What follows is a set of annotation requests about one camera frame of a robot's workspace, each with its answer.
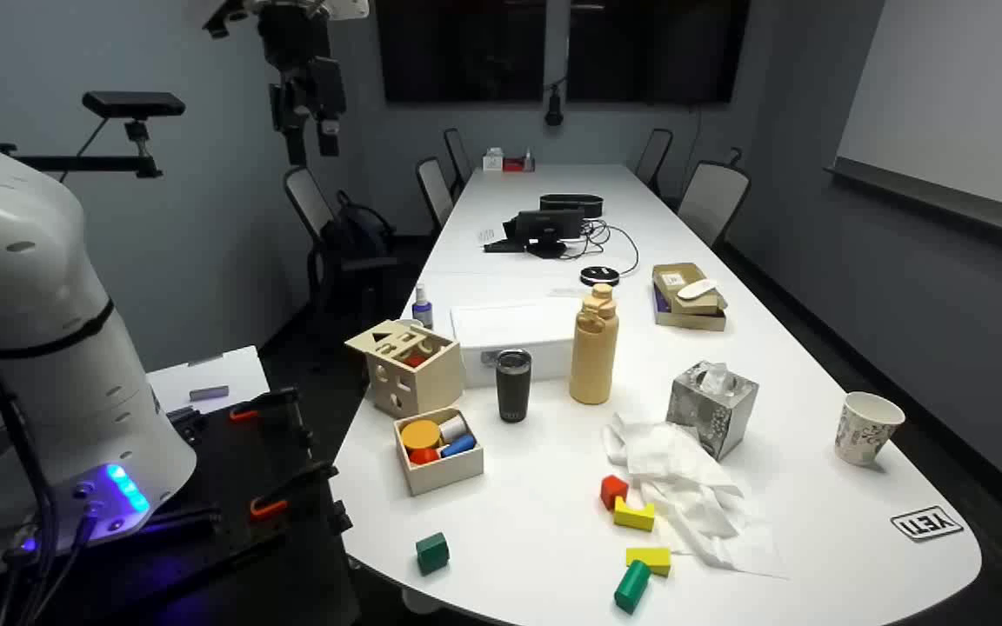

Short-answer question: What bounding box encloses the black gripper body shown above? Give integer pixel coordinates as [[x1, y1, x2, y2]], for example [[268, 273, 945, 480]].
[[253, 5, 336, 79]]

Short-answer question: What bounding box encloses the grey chair with backpack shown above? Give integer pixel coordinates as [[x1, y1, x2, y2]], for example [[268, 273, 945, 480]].
[[282, 165, 404, 319]]

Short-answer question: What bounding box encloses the black backpack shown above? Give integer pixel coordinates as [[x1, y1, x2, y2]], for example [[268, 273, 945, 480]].
[[318, 190, 404, 287]]

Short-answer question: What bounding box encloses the grey conference chair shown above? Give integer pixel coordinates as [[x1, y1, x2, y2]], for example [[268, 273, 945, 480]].
[[630, 127, 679, 190], [674, 158, 755, 250], [413, 152, 459, 235], [441, 127, 476, 187]]

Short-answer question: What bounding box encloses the white paper sheet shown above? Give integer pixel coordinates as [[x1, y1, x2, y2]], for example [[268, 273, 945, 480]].
[[144, 340, 276, 419]]

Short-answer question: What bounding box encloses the black rectangular device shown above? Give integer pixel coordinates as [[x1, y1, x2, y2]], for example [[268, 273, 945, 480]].
[[537, 190, 607, 223]]

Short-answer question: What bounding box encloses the wooden shape sorter box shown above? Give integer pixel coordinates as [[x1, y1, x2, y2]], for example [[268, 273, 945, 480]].
[[342, 317, 466, 420]]

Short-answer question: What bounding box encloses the black round puck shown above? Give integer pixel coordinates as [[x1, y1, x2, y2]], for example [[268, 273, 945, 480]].
[[578, 262, 623, 294]]

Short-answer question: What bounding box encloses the black tumbler cup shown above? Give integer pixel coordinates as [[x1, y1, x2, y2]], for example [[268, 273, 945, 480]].
[[490, 349, 537, 429]]

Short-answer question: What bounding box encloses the orange round block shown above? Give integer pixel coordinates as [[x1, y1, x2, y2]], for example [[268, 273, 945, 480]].
[[396, 419, 444, 468]]

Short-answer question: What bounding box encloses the black robot cart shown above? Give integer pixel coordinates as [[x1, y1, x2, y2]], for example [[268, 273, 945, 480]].
[[0, 385, 363, 626]]

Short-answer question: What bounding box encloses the tan water bottle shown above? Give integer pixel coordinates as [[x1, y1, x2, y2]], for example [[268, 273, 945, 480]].
[[568, 283, 623, 411]]

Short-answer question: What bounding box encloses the small wooden block tray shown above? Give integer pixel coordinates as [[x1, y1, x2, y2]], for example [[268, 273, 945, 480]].
[[391, 405, 486, 502]]

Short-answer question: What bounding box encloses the cardboard tray box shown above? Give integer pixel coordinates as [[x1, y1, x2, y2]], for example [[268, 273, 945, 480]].
[[651, 262, 731, 335]]

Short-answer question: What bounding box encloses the white item in cardboard tray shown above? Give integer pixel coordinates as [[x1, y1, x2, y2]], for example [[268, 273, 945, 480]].
[[670, 275, 723, 310]]

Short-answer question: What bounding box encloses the small green wooden block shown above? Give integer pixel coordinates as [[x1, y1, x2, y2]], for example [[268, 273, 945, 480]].
[[413, 529, 451, 577]]

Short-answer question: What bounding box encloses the red wooden block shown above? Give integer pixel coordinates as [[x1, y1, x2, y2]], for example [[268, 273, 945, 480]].
[[600, 472, 633, 516]]

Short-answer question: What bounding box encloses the marble pattern tissue box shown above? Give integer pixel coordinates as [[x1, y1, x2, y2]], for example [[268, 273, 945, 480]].
[[664, 359, 762, 463]]

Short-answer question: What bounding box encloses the yellow wooden block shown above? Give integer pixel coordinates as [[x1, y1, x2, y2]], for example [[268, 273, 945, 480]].
[[623, 543, 674, 581], [610, 498, 662, 536]]

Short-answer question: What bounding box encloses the white crumpled cloth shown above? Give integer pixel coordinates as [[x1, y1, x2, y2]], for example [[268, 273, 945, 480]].
[[601, 414, 777, 577]]

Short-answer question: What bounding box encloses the long green wooden block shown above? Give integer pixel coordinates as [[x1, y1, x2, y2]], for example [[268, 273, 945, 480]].
[[611, 561, 653, 618]]

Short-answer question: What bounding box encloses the white paper cup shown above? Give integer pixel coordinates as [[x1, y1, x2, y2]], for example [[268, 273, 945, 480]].
[[832, 389, 909, 469]]

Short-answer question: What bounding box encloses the black white marker sticker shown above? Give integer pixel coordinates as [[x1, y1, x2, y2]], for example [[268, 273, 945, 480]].
[[887, 505, 970, 548]]

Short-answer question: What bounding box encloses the black wall monitor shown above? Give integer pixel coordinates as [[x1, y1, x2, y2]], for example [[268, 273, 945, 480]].
[[371, 0, 550, 107], [568, 0, 755, 107]]

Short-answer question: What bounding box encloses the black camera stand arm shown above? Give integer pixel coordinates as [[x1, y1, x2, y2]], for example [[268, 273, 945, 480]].
[[0, 86, 190, 185]]

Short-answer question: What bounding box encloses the black cables and device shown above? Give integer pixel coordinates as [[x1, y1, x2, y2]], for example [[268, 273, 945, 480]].
[[480, 204, 593, 262]]

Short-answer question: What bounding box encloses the orange handled black clamp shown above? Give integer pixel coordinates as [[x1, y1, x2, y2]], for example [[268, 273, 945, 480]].
[[223, 399, 268, 429], [245, 494, 296, 527]]

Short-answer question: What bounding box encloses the black table cable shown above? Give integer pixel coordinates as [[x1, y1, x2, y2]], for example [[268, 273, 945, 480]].
[[578, 216, 644, 283]]

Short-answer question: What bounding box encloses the white wall whiteboard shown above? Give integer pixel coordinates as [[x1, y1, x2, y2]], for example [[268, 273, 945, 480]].
[[827, 0, 1002, 250]]

